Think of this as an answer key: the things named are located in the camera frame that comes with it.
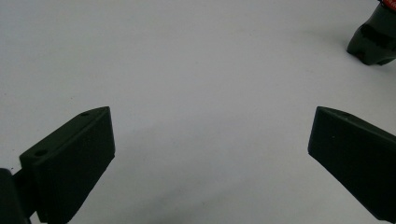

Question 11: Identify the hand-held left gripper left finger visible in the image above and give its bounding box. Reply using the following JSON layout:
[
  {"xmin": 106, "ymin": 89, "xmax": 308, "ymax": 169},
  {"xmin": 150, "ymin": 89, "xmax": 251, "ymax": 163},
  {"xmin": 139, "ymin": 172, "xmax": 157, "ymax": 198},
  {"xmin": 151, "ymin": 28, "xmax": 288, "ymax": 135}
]
[{"xmin": 19, "ymin": 105, "xmax": 116, "ymax": 224}]

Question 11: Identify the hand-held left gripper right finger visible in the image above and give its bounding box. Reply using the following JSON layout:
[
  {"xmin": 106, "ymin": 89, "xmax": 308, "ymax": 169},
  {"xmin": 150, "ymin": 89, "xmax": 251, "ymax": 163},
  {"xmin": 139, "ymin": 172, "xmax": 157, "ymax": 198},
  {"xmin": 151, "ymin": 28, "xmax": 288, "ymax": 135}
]
[{"xmin": 307, "ymin": 105, "xmax": 396, "ymax": 224}]

